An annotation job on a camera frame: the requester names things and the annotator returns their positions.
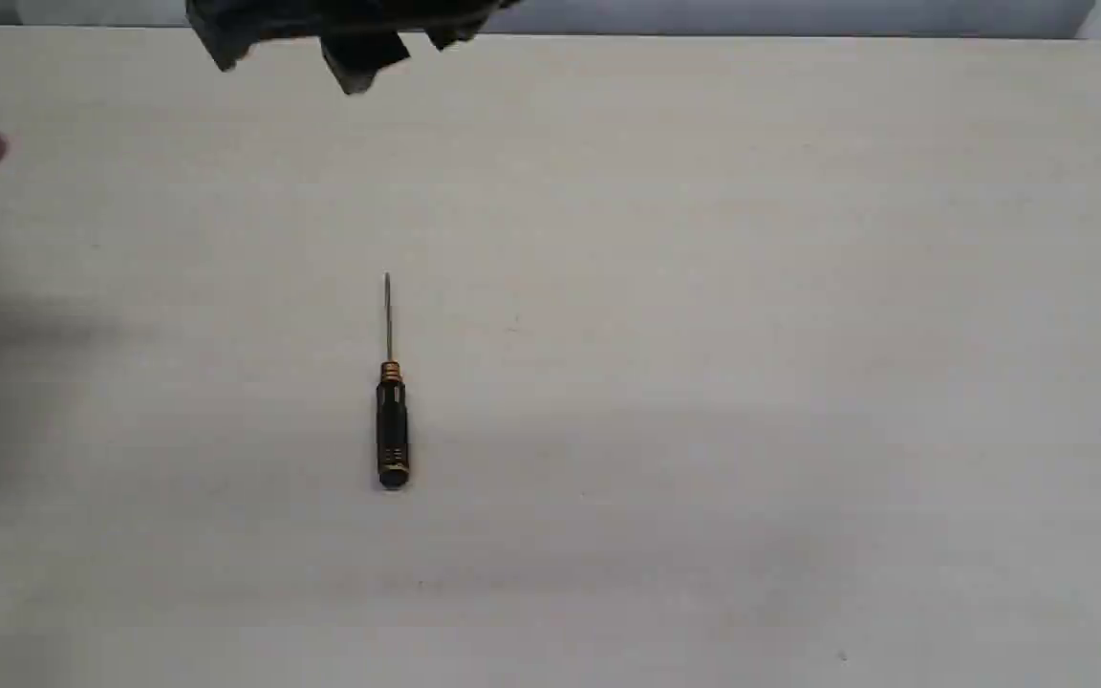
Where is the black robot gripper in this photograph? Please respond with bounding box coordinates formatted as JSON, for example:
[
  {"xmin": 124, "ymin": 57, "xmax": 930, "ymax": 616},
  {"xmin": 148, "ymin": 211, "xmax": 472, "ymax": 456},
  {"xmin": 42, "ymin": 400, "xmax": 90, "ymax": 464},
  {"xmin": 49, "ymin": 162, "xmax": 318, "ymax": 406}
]
[{"xmin": 184, "ymin": 1, "xmax": 514, "ymax": 96}]

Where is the black orange precision screwdriver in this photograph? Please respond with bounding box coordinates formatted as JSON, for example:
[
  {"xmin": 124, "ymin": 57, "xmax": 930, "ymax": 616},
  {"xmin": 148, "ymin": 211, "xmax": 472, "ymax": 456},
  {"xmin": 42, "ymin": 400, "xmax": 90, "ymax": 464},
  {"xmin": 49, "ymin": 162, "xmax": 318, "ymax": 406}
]
[{"xmin": 377, "ymin": 271, "xmax": 412, "ymax": 491}]

